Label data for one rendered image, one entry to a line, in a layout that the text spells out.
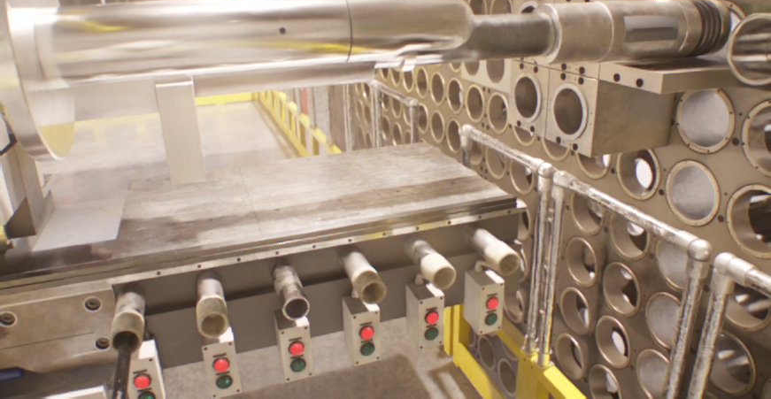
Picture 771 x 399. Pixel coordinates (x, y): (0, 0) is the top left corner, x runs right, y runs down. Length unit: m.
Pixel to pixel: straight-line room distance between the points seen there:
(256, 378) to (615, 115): 1.73
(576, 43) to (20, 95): 1.35
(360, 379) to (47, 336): 1.30
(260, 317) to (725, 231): 1.62
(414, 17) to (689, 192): 1.64
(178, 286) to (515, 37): 1.08
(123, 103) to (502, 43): 0.96
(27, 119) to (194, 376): 1.75
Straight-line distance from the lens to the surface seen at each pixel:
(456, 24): 1.14
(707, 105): 2.42
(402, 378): 2.37
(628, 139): 2.23
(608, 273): 2.81
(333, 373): 2.41
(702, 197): 2.52
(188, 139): 1.33
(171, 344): 1.43
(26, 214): 1.48
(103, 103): 1.35
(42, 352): 1.49
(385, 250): 1.44
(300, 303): 1.27
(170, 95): 1.31
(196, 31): 1.01
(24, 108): 0.93
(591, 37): 1.72
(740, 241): 2.24
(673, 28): 1.92
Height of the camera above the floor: 1.51
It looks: 20 degrees down
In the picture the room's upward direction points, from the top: 2 degrees counter-clockwise
